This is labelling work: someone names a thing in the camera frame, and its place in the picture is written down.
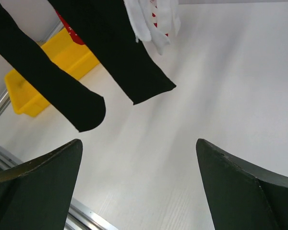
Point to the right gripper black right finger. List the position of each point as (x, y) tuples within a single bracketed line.
[(241, 195)]

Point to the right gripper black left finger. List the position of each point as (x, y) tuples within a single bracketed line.
[(36, 194)]

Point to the black sock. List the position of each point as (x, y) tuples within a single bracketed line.
[(83, 108), (104, 27)]

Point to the yellow plastic tray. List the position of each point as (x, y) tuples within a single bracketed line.
[(76, 60)]

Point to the red snowflake sock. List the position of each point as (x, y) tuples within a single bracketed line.
[(74, 36)]

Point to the white sock red trim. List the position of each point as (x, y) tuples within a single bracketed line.
[(153, 21)]

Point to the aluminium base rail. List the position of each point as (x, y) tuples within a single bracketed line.
[(79, 217)]

